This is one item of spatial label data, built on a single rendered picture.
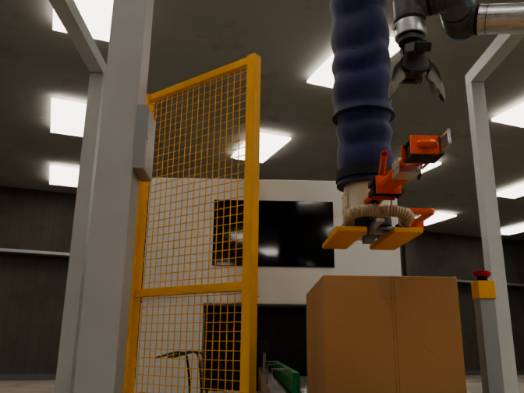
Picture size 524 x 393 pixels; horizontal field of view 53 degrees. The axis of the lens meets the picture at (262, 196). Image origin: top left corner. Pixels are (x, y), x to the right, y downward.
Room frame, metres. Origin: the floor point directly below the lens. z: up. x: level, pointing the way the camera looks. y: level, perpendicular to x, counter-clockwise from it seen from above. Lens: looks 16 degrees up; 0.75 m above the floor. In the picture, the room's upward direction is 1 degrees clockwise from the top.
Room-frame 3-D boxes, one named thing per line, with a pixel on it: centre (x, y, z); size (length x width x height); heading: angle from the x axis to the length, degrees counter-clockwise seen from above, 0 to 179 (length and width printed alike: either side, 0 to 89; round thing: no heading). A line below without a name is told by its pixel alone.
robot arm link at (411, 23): (1.32, -0.42, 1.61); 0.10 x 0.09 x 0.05; 92
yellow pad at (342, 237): (1.88, -0.30, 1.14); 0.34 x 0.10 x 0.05; 2
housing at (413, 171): (1.42, -0.41, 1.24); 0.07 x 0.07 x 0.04; 2
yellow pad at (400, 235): (1.89, -0.49, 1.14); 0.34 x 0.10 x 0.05; 2
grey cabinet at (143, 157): (2.24, 0.54, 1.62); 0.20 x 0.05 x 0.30; 1
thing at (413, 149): (1.29, -0.41, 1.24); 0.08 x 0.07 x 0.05; 2
